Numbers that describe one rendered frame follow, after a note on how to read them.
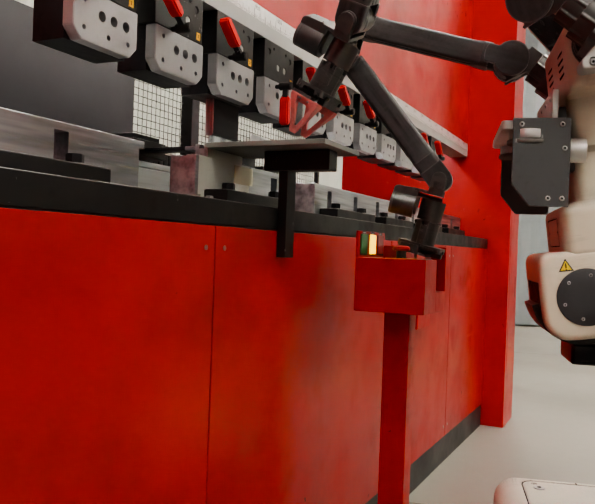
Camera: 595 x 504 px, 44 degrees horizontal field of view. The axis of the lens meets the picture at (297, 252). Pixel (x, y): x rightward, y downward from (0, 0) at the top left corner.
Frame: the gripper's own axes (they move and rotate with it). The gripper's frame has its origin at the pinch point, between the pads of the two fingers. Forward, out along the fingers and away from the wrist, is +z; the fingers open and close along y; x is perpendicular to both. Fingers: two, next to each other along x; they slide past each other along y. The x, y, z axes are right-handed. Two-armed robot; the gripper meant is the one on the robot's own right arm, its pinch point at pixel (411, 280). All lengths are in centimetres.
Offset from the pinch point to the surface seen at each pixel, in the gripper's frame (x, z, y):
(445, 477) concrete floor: -91, 73, -10
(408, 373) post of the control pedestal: 7.2, 19.8, -6.7
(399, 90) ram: -74, -54, 39
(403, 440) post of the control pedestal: 8.1, 34.5, -10.0
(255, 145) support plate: 43, -21, 27
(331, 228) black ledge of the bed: 8.2, -7.2, 20.0
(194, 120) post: -66, -27, 111
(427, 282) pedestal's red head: 12.9, -1.9, -6.5
